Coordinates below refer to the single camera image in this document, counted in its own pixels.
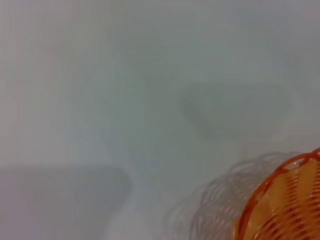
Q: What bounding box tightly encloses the orange woven plastic basket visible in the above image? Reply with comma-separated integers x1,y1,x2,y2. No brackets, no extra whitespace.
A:
231,147,320,240

